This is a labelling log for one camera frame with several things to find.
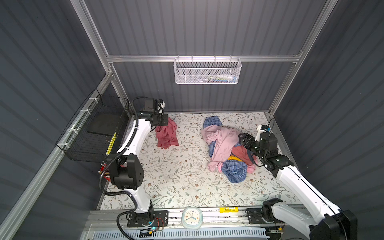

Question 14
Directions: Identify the light pink cloth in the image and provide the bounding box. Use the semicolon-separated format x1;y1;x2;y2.
202;125;257;174

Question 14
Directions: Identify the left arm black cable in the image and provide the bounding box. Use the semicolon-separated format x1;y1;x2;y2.
98;95;151;240

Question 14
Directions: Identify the dark pink red cloth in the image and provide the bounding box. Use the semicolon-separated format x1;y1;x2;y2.
155;118;179;149

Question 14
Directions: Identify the yellow label on rail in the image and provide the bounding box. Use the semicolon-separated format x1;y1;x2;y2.
219;207;239;213

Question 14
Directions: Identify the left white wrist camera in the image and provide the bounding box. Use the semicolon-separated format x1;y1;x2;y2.
157;99;165;116

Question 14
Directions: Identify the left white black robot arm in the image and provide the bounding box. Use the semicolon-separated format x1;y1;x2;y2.
103;97;168;214

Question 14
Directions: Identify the blue checkered cloth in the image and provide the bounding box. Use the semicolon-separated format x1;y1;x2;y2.
203;116;247;183

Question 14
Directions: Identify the floral table mat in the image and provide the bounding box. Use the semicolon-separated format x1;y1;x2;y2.
139;113;300;209

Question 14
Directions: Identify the yellow marker in black basket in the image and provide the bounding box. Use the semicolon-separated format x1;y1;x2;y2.
106;132;117;156

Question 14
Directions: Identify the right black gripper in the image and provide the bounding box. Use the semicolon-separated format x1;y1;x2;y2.
239;132;265;161

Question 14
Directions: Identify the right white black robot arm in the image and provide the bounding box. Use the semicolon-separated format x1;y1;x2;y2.
239;132;358;240

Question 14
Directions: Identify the white round clock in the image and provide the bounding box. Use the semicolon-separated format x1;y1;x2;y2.
182;206;203;230

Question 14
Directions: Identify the white wire mesh basket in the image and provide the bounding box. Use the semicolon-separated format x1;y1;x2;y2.
173;57;242;85

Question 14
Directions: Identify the black wire basket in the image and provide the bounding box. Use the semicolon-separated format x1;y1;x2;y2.
56;90;131;163

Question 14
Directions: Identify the salmon red cloth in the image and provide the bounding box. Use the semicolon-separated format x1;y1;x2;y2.
232;146;255;166

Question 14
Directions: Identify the yellow cloth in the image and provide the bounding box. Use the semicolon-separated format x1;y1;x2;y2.
228;155;243;162

